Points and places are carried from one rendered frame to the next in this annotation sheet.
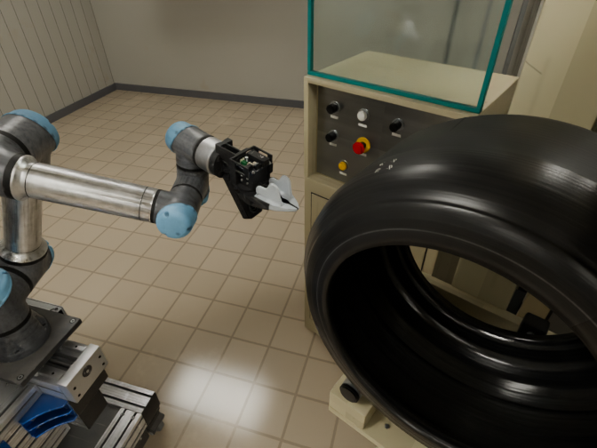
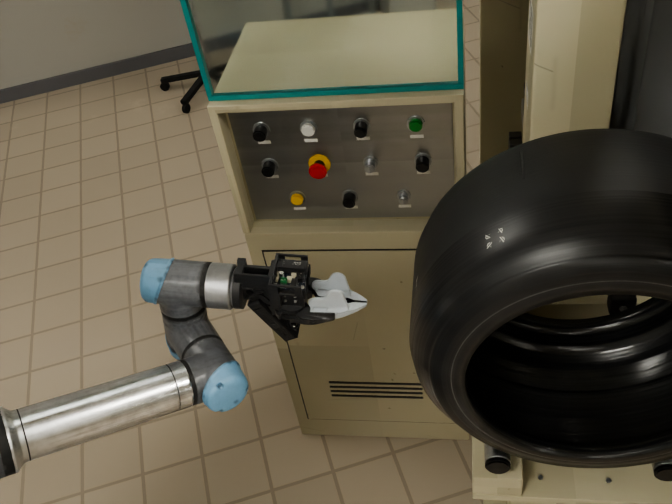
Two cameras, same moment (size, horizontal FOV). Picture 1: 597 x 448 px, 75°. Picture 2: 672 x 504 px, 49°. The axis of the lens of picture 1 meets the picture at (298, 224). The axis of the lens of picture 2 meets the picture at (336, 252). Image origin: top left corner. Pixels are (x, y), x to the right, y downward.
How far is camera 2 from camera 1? 0.58 m
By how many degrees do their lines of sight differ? 20
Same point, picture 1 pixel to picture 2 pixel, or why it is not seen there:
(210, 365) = not seen: outside the picture
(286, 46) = not seen: outside the picture
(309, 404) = not seen: outside the picture
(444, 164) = (556, 223)
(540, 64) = (549, 63)
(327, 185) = (285, 232)
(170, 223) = (226, 394)
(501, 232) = (631, 265)
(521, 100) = (541, 98)
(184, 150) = (183, 297)
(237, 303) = (184, 458)
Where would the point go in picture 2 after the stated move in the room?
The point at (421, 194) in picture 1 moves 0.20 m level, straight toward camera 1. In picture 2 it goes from (551, 257) to (627, 379)
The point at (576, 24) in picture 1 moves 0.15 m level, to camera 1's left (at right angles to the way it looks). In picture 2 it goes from (571, 26) to (493, 62)
